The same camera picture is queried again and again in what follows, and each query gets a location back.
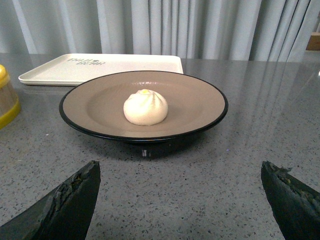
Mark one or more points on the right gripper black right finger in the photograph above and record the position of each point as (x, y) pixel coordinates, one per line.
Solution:
(295, 206)

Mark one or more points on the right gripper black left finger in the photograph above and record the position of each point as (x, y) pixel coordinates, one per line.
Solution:
(65, 213)

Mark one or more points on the white steamed bun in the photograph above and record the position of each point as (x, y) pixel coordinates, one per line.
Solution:
(145, 108)

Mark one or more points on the brown plate with black rim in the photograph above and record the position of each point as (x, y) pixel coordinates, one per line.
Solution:
(95, 108)

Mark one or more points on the cream plastic tray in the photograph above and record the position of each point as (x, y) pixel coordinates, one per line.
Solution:
(76, 68)

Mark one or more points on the wooden steamer with yellow rims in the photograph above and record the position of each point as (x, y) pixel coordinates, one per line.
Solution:
(9, 102)

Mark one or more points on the brown box behind curtain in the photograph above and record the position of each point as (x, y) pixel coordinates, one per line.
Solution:
(314, 42)

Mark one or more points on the grey pleated curtain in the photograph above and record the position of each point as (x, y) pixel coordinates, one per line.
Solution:
(246, 30)

